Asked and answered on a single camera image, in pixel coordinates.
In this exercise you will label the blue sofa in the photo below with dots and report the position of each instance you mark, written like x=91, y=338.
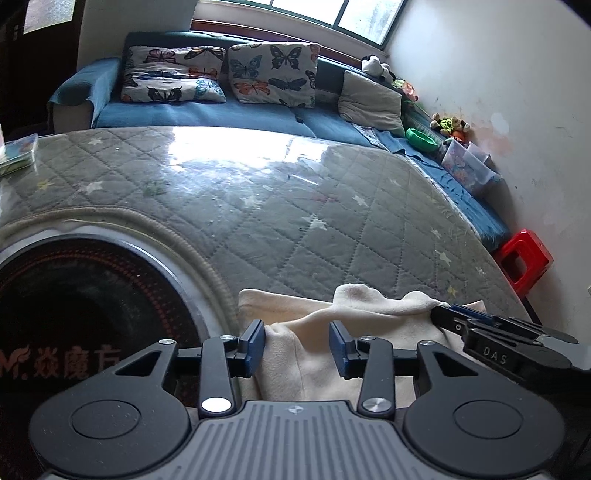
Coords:
x=207, y=113

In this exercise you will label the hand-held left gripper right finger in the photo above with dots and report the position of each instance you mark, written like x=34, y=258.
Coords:
x=339, y=346

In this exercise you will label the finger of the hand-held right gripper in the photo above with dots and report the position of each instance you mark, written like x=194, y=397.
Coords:
x=468, y=312
x=445, y=316

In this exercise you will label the green printed packet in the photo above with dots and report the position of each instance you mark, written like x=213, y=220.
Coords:
x=18, y=152

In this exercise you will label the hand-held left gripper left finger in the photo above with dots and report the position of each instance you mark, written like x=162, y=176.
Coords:
x=256, y=344

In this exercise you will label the red plastic stool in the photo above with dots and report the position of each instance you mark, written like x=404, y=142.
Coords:
x=526, y=244

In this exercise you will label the green plastic bowl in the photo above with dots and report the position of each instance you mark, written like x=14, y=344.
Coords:
x=421, y=141

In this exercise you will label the black round induction cooker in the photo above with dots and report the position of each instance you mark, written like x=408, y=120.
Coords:
x=92, y=295

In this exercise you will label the orange green plush toy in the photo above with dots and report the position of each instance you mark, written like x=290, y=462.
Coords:
x=406, y=90

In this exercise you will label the cream fleece garment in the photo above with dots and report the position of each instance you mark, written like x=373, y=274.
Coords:
x=300, y=350

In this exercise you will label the brown plush toy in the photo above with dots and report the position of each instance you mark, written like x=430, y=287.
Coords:
x=436, y=121
x=461, y=123

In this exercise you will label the window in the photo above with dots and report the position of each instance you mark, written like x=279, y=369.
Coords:
x=360, y=18

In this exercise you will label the butterfly print pillow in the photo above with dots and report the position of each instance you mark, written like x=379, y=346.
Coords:
x=171, y=74
x=272, y=74

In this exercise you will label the dark door with frosted glass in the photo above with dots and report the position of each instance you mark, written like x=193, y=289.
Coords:
x=46, y=55

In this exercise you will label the grey pillow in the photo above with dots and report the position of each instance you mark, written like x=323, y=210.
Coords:
x=369, y=101

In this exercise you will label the clear plastic storage box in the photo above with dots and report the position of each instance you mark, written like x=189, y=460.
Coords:
x=464, y=168

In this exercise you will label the panda plush toy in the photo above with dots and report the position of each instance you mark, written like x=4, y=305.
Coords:
x=376, y=67

